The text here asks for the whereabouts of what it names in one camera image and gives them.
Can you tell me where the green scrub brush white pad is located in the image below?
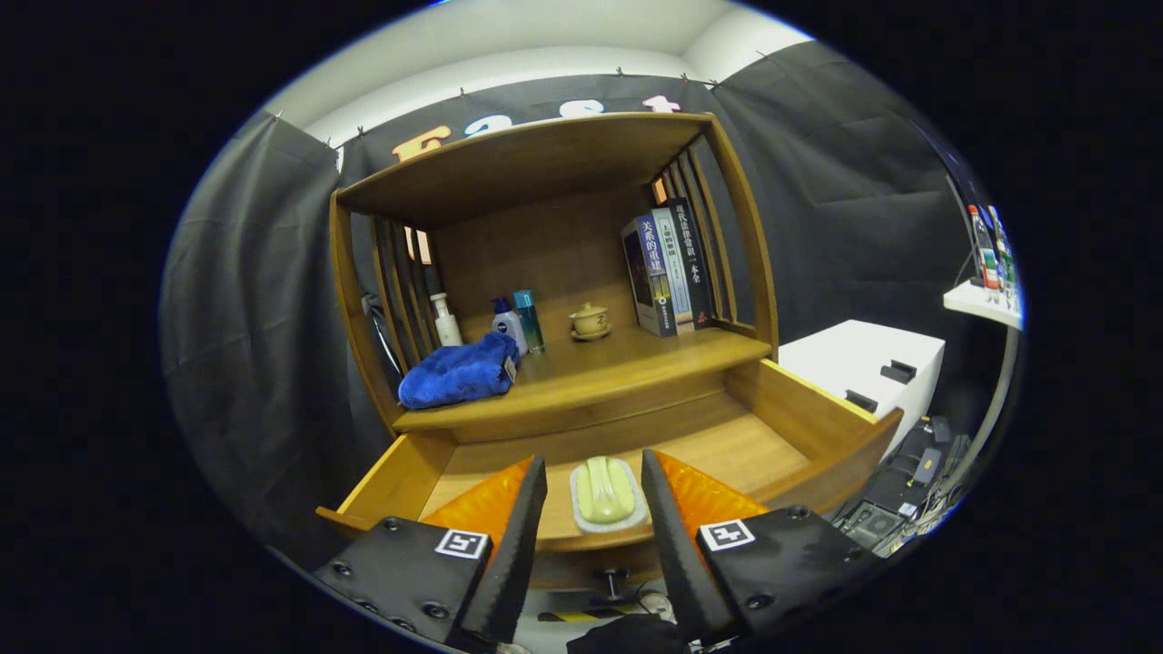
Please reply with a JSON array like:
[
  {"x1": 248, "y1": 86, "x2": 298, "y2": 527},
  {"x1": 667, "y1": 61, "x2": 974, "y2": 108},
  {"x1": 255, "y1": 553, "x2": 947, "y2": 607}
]
[{"x1": 570, "y1": 455, "x2": 650, "y2": 534}]

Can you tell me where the white lotion bottle blue cap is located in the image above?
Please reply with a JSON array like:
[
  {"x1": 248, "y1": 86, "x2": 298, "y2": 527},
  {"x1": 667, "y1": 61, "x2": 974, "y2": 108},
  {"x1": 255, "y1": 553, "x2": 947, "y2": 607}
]
[{"x1": 491, "y1": 297, "x2": 529, "y2": 357}]

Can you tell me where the black cable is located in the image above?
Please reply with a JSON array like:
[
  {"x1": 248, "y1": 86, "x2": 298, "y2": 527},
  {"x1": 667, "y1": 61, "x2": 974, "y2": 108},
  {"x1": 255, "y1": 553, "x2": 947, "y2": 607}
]
[{"x1": 362, "y1": 291, "x2": 405, "y2": 378}]

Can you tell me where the pale spine book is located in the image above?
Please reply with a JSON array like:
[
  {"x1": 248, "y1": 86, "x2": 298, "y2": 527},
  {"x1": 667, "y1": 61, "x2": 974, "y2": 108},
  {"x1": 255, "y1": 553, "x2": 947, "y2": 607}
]
[{"x1": 651, "y1": 207, "x2": 696, "y2": 334}]

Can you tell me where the wooden countertop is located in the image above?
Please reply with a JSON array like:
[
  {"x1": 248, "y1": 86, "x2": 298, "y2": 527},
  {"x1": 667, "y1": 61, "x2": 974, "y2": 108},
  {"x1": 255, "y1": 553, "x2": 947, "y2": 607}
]
[{"x1": 393, "y1": 325, "x2": 773, "y2": 435}]

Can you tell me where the black floor equipment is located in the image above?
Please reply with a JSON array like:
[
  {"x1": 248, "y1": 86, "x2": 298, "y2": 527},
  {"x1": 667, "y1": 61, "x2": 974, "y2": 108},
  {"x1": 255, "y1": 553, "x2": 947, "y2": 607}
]
[{"x1": 831, "y1": 413, "x2": 973, "y2": 557}]

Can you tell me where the grey book blue spine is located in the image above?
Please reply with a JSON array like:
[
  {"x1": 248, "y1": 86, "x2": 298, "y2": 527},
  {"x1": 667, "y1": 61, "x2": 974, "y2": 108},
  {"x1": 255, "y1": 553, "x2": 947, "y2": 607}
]
[{"x1": 621, "y1": 216, "x2": 680, "y2": 339}]

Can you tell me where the blue towel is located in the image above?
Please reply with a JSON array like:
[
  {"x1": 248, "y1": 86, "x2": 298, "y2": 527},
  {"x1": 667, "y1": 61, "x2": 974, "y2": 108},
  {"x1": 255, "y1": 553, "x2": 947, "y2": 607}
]
[{"x1": 398, "y1": 331, "x2": 521, "y2": 411}]

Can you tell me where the beige lidded teacup with saucer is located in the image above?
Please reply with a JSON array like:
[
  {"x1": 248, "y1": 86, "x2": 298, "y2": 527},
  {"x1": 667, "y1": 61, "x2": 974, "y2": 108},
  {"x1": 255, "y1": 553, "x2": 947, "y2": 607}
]
[{"x1": 569, "y1": 302, "x2": 612, "y2": 342}]

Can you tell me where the green label water bottle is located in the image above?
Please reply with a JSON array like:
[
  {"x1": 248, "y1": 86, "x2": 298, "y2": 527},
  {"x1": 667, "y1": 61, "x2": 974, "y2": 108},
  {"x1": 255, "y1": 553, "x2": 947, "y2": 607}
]
[{"x1": 989, "y1": 205, "x2": 1019, "y2": 310}]

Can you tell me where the teal clear bottle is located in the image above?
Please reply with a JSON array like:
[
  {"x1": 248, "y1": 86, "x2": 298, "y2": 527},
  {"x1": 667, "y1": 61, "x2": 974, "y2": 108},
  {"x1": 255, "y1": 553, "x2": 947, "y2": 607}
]
[{"x1": 512, "y1": 289, "x2": 546, "y2": 354}]

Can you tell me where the person's dark clothing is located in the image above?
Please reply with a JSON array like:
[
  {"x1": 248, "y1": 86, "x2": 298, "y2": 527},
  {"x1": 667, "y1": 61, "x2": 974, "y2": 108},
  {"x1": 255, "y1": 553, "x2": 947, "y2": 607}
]
[{"x1": 566, "y1": 613, "x2": 691, "y2": 654}]

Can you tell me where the black spine book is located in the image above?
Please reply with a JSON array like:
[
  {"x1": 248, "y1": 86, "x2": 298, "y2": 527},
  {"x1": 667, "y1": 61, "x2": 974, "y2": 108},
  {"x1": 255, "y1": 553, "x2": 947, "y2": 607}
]
[{"x1": 668, "y1": 197, "x2": 719, "y2": 328}]

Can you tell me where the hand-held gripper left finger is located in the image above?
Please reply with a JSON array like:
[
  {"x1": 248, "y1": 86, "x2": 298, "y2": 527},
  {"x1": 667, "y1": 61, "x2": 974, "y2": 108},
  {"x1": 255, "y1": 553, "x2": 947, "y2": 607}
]
[{"x1": 313, "y1": 454, "x2": 549, "y2": 648}]

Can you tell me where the wooden cabinet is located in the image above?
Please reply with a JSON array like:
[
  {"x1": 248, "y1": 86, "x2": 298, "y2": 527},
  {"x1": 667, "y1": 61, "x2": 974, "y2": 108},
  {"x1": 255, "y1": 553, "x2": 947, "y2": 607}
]
[{"x1": 313, "y1": 111, "x2": 905, "y2": 591}]

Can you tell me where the white pump bottle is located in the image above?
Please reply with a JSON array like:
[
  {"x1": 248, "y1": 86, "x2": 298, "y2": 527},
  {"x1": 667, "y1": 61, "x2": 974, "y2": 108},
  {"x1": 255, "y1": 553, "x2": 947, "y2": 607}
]
[{"x1": 430, "y1": 292, "x2": 463, "y2": 348}]

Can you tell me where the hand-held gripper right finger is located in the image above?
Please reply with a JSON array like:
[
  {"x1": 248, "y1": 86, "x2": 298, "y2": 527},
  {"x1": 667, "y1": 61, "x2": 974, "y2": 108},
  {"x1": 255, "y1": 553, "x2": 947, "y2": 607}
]
[{"x1": 641, "y1": 449, "x2": 887, "y2": 641}]

